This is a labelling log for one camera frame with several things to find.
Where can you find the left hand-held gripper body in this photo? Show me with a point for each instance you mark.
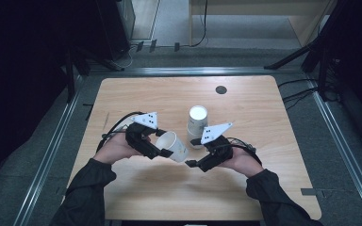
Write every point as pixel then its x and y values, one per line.
pixel 136 138

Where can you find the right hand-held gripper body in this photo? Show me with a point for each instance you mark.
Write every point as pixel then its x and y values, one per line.
pixel 220 152

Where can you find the person's left hand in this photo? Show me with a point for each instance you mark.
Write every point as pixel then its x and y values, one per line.
pixel 114 149

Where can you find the person's right hand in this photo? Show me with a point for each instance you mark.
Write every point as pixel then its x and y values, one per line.
pixel 245 161

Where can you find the black tape strip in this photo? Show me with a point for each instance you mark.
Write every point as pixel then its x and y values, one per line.
pixel 89 109

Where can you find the dark round table grommet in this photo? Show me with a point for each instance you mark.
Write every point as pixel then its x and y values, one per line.
pixel 221 89

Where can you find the black metal stand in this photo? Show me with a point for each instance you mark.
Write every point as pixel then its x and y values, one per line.
pixel 70 72
pixel 322 53

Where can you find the black cabinet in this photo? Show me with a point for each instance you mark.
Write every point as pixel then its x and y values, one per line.
pixel 114 28

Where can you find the light wooden furniture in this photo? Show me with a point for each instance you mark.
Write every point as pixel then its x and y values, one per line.
pixel 304 19

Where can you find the aluminium frame rail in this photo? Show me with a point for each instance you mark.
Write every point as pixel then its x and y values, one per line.
pixel 194 71
pixel 48 157
pixel 342 147

